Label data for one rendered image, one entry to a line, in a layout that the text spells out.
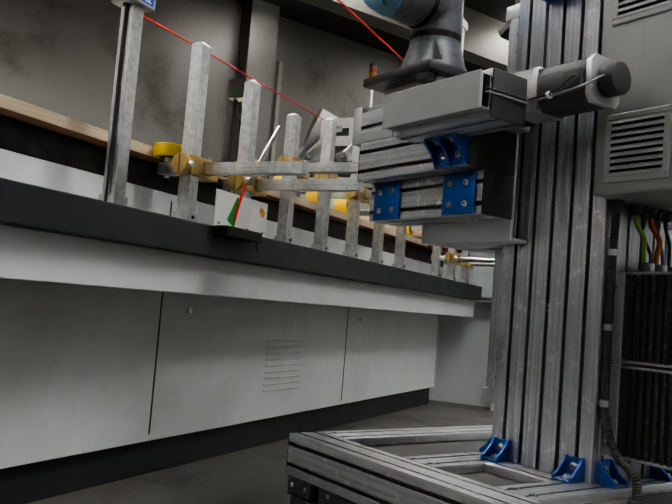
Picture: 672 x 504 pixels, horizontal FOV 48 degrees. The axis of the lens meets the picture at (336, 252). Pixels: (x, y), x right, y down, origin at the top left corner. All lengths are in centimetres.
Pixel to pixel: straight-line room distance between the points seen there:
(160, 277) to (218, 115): 549
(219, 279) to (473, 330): 274
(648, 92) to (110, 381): 144
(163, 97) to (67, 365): 530
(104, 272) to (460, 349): 319
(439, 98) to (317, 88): 654
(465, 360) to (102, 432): 292
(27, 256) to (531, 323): 101
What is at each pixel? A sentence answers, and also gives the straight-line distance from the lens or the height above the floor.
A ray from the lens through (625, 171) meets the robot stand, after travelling 146.
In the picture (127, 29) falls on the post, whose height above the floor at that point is 109.
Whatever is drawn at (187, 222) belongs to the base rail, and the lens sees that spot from 188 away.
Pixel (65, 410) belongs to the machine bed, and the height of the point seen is 21.
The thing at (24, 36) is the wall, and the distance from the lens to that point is 681.
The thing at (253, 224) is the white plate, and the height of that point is 73.
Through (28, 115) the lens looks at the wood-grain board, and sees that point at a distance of 178.
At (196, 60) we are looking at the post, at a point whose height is 111.
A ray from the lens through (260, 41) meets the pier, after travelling 745.
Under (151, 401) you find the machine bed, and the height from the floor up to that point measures 21.
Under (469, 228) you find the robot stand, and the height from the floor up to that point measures 71.
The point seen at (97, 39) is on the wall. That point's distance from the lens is 699.
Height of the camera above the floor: 52
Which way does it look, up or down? 4 degrees up
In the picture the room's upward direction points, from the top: 5 degrees clockwise
